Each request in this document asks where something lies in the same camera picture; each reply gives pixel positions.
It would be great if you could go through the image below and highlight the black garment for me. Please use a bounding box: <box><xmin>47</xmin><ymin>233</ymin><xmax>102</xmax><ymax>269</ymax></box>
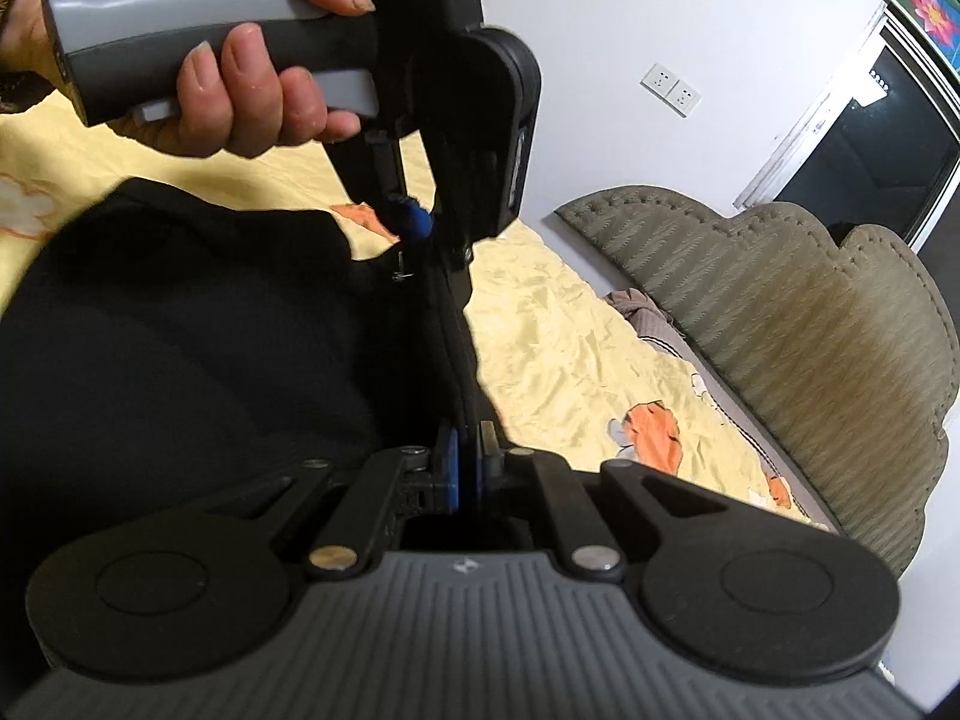
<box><xmin>2</xmin><ymin>179</ymin><xmax>493</xmax><ymax>692</ymax></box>

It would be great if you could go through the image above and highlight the patterned sleeve forearm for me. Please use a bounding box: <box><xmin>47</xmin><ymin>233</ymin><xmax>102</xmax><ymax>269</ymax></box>
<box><xmin>2</xmin><ymin>0</ymin><xmax>53</xmax><ymax>114</ymax></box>

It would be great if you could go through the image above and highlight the person's left hand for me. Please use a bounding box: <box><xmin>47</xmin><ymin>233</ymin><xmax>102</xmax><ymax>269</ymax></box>
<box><xmin>2</xmin><ymin>0</ymin><xmax>374</xmax><ymax>160</ymax></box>

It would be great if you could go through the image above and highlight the yellow floral quilt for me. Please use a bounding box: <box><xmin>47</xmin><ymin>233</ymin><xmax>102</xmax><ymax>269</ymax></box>
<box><xmin>2</xmin><ymin>96</ymin><xmax>830</xmax><ymax>528</ymax></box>

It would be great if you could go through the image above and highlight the grey brown pillow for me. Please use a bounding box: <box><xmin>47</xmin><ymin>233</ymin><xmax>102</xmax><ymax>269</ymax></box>
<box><xmin>605</xmin><ymin>288</ymin><xmax>697</xmax><ymax>362</ymax></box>

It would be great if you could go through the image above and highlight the olive green headboard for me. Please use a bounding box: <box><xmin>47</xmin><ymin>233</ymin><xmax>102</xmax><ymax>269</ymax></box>
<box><xmin>556</xmin><ymin>185</ymin><xmax>958</xmax><ymax>574</ymax></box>

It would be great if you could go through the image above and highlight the white wall socket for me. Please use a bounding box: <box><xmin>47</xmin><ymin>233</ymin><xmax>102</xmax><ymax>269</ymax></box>
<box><xmin>665</xmin><ymin>80</ymin><xmax>701</xmax><ymax>117</ymax></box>
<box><xmin>641</xmin><ymin>64</ymin><xmax>679</xmax><ymax>99</ymax></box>

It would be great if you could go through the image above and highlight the dark window with frame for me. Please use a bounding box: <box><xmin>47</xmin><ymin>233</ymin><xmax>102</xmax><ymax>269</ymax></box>
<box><xmin>736</xmin><ymin>10</ymin><xmax>958</xmax><ymax>250</ymax></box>

